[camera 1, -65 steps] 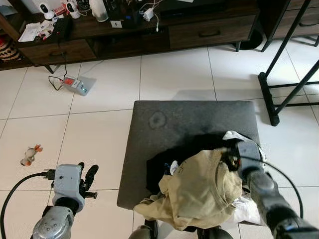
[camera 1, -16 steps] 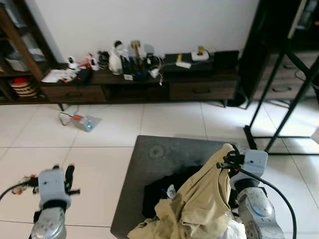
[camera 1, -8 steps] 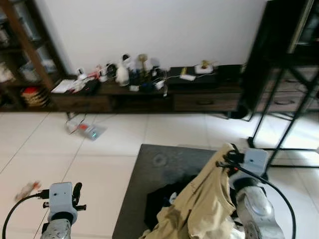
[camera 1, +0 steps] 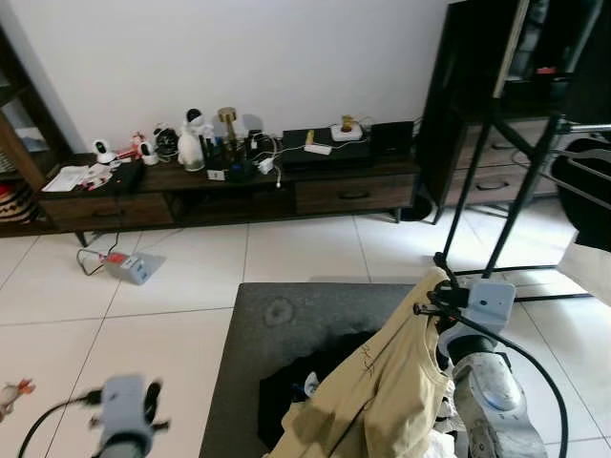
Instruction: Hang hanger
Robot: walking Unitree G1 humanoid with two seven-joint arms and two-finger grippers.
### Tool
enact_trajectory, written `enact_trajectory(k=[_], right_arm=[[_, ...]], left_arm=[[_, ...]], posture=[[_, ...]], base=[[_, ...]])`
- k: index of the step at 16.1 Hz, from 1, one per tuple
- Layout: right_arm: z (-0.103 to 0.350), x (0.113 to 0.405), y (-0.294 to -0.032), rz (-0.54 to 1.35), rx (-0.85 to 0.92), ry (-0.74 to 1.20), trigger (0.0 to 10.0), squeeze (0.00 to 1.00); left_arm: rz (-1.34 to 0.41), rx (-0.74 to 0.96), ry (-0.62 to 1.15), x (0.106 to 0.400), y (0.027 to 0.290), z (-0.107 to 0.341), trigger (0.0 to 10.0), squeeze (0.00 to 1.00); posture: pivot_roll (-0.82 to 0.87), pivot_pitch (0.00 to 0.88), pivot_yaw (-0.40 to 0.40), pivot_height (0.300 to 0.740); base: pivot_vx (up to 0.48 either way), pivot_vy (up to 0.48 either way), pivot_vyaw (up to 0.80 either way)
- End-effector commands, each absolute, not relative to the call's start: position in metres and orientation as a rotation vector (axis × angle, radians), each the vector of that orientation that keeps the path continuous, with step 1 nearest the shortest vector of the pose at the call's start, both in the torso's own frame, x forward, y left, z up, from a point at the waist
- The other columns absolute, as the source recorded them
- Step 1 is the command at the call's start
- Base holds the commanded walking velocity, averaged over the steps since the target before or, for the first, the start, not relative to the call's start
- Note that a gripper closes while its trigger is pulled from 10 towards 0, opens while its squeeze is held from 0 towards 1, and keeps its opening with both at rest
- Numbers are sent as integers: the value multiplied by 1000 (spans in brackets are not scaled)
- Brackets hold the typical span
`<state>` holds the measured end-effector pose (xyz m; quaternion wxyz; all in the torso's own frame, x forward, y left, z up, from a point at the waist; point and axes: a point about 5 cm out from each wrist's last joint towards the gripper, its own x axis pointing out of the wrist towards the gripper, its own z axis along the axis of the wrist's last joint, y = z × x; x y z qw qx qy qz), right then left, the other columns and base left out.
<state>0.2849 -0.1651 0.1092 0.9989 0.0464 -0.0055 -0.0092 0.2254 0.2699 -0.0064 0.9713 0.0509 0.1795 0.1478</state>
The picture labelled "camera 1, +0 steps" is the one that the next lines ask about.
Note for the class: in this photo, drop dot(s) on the beige shirt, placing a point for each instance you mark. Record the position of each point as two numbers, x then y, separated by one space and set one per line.
382 391

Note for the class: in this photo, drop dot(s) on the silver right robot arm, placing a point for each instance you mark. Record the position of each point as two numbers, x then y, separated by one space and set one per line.
492 401

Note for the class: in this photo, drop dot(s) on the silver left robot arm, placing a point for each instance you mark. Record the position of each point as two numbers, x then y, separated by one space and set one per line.
124 448

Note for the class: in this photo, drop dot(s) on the grey power strip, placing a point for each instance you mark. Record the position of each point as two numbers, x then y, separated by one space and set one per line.
136 269

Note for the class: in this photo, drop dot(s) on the grey orange plush toy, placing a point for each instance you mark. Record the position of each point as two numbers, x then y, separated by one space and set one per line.
14 393

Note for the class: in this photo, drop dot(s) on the dark wooden low cabinet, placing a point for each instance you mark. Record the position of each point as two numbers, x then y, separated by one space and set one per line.
353 194

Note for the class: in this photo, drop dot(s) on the white crumpled garment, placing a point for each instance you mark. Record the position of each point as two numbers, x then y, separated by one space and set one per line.
447 441

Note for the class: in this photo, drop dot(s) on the black garment with blue marks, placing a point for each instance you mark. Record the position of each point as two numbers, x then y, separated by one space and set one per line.
296 391

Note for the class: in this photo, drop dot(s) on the plain black top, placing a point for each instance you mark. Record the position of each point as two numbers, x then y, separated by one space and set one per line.
587 205

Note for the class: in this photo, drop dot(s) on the black box speaker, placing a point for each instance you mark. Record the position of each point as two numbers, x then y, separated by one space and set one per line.
391 139

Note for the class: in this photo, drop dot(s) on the black flat set-top box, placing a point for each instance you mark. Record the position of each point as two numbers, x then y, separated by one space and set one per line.
353 157

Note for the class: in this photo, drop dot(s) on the white base with gold figure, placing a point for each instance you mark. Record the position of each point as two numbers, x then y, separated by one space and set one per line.
347 134

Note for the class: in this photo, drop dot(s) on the white oblong adapter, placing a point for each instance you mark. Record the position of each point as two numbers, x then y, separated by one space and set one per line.
318 148

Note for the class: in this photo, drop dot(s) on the tall black cabinet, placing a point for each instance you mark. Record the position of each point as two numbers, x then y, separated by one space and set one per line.
458 76

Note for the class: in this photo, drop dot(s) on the dark wooden shelf unit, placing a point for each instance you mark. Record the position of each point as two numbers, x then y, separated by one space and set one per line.
14 227

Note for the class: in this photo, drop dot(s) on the white plug charger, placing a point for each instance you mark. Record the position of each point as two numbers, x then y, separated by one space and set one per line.
265 165

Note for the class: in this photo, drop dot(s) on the white paper sheets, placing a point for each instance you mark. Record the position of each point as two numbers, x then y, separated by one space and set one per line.
69 178

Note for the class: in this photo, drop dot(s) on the red white stacked bowls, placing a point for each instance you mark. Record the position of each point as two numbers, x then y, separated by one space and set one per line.
11 202

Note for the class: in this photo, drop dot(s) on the red white toy figure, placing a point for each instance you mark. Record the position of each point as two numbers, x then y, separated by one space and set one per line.
143 153

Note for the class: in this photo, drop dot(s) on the white figure with black head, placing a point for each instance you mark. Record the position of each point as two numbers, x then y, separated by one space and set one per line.
192 148

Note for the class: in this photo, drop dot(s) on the gold table ornament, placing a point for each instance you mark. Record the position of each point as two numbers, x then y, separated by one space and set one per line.
227 116

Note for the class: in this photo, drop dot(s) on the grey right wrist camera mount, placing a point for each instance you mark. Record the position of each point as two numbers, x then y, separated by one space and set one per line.
492 303

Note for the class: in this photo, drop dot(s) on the white security camera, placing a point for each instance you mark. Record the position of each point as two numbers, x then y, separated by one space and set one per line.
102 151

